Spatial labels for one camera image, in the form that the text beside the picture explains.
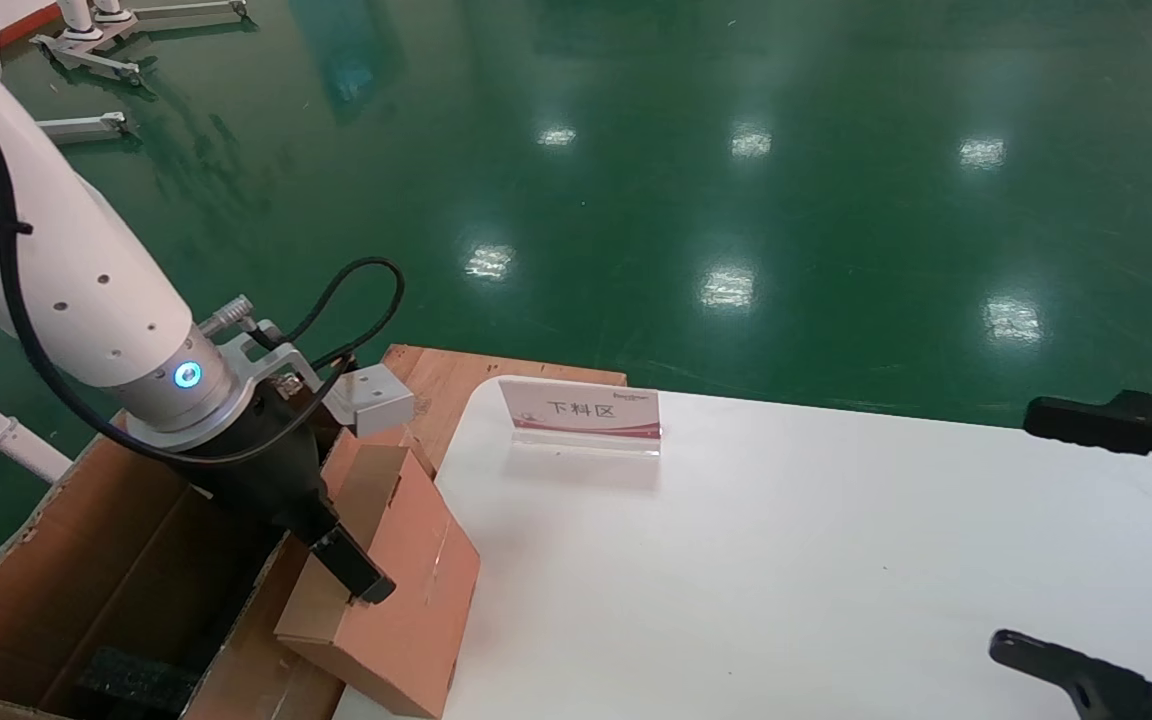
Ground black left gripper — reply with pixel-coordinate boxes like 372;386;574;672
161;385;397;606

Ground small cardboard box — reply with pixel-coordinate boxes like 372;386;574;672
274;428;482;719

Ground large open cardboard box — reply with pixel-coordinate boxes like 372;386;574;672
0;345;627;720

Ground black foam block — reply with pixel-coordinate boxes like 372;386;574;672
76;645;202;717

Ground acrylic sign with Chinese text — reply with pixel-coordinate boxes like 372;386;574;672
498;377;664;458

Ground white stand leg bar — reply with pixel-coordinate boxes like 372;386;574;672
36;112;127;147

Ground white wheeled stand base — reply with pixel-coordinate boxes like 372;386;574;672
31;0;252;86

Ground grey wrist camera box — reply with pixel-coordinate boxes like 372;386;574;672
321;365;417;438

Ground silver camera mounting bracket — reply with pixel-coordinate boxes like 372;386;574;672
221;320;332;401

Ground thick black looped cable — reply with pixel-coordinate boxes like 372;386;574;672
276;257;407;373

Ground thin black camera cable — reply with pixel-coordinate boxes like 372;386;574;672
0;68;352;468

